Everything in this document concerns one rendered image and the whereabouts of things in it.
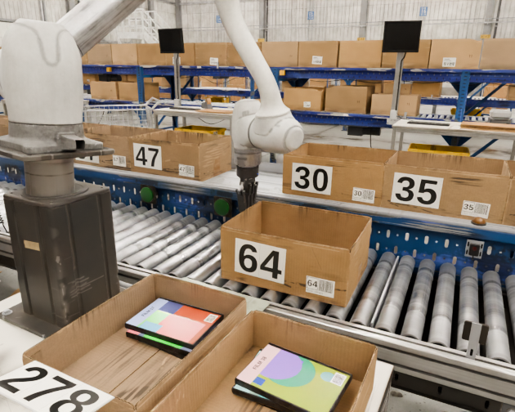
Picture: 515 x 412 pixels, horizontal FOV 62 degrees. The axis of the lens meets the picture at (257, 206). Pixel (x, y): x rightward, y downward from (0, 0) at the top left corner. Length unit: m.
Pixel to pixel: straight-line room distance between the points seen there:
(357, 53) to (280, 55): 1.12
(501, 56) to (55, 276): 5.59
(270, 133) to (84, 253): 0.58
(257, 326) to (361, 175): 0.80
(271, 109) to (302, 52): 5.24
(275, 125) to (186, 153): 0.76
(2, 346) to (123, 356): 0.29
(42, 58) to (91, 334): 0.60
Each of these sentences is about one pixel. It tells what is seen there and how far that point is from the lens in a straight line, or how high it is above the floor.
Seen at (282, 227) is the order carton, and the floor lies 0.83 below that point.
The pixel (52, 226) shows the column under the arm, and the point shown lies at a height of 1.03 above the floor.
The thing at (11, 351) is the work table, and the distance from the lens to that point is 1.15.
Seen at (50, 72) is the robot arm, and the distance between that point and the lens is 1.03.
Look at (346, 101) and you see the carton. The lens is 5.99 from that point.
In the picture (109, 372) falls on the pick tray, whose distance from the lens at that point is 1.00.
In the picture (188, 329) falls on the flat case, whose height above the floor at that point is 0.80.
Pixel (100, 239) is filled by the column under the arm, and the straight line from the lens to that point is 1.14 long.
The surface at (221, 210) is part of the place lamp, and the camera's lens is 1.77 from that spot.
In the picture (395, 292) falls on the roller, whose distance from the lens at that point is 1.32.
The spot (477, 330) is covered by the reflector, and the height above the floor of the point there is 0.82.
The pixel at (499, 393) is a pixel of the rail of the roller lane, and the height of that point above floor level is 0.68.
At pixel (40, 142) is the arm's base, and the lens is 1.03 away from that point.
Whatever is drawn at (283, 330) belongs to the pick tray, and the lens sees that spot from 0.97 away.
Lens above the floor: 1.37
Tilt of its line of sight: 18 degrees down
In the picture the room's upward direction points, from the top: 1 degrees clockwise
